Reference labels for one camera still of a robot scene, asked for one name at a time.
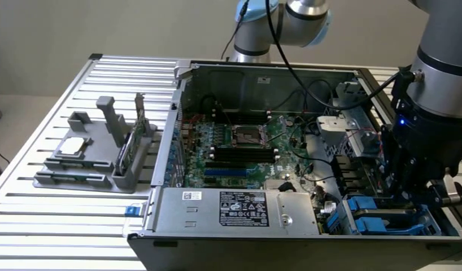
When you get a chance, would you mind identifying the silver chipset heatsink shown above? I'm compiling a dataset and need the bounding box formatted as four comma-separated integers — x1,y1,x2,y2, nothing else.
266,178,294,192

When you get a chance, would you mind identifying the black internal wire loop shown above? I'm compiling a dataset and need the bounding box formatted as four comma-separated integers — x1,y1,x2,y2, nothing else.
270,80,334,113

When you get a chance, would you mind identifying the silver CPU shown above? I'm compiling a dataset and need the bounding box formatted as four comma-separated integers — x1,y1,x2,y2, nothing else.
60,137,85,155

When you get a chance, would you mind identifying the green graphics card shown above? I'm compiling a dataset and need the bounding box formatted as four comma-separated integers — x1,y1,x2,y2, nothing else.
123,92,151,173

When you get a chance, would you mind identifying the green RAM stick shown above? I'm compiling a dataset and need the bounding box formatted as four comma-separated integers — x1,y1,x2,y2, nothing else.
49,160,111,168
40,173,104,182

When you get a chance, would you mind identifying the grey power supply unit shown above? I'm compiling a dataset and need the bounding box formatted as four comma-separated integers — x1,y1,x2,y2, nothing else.
154,187,320,235

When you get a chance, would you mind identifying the black expansion slot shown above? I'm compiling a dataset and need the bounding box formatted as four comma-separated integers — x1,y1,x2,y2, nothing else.
203,161,247,170

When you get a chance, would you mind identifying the grey parts rack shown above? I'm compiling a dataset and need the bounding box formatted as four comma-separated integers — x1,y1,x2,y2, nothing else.
33,95,163,194

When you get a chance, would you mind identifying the blue disk bay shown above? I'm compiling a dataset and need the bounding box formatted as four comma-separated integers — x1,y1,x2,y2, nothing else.
342,194,442,237

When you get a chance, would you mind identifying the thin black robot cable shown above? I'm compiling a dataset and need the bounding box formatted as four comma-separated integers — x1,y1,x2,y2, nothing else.
223,0,251,62

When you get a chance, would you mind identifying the black RAM slot bank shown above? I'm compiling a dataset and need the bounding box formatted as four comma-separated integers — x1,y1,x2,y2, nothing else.
214,108,274,125
212,146,282,163

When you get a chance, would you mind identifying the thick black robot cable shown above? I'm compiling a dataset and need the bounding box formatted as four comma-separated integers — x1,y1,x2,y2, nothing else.
266,0,401,111

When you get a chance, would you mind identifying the black silver disk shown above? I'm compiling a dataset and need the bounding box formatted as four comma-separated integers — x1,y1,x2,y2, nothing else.
115,131,131,176

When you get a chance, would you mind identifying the black floor cable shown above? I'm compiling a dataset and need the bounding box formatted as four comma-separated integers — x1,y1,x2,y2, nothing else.
0,143,11,172

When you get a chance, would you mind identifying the metal CPU socket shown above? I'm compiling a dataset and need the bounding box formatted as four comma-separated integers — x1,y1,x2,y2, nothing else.
230,124,272,149

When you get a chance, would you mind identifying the blue expansion slot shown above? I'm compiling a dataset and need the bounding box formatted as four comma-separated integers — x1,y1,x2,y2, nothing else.
203,168,248,176

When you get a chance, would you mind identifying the silver drive cage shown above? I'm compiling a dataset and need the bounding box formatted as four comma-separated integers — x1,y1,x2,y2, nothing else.
315,80,385,159

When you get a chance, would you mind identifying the open black PC case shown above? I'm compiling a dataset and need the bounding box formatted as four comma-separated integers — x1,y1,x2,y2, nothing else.
127,59,462,271

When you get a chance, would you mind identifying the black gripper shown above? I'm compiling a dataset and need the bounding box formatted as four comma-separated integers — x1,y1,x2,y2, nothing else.
379,108,462,211

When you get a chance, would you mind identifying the green motherboard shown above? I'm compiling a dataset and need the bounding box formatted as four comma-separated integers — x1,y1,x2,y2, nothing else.
170,112,330,193

